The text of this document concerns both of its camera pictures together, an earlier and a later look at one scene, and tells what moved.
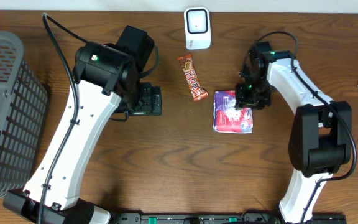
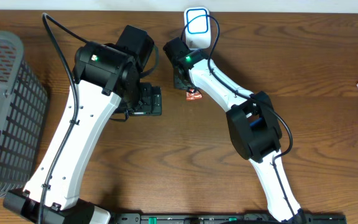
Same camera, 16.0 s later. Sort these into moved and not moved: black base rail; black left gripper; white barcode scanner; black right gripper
Moved: black right gripper
Not moved: black left gripper; black base rail; white barcode scanner
